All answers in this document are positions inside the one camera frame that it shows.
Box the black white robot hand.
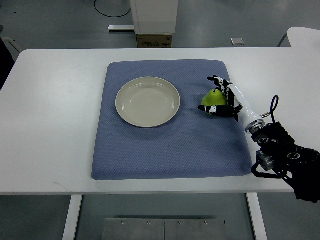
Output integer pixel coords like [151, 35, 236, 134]
[198, 75, 265, 134]

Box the green pear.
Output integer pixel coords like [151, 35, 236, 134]
[201, 88, 227, 106]

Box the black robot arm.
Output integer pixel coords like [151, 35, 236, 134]
[251, 95, 320, 203]

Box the small grey floor plate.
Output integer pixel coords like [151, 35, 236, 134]
[230, 37, 245, 46]

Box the beige round plate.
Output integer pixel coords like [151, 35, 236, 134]
[115, 76, 181, 128]

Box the blue textured mat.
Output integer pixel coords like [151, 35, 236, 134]
[91, 59, 252, 180]

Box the white chair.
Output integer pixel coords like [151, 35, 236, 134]
[287, 27, 320, 48]

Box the right white table leg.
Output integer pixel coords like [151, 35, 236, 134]
[246, 192, 268, 240]

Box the white table leg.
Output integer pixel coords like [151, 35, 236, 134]
[246, 192, 268, 240]
[62, 194, 83, 240]

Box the brown cardboard box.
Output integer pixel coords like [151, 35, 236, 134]
[136, 34, 172, 49]

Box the left white table leg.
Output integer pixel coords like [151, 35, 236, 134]
[62, 194, 83, 240]

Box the person in black clothes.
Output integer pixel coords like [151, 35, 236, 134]
[0, 39, 15, 90]

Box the aluminium rail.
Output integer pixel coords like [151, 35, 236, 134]
[108, 25, 135, 32]

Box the black floor cable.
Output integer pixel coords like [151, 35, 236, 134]
[93, 0, 131, 18]

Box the metal base plate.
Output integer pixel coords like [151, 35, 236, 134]
[102, 218, 227, 240]

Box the white chair frame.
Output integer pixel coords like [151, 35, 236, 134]
[2, 37, 23, 53]

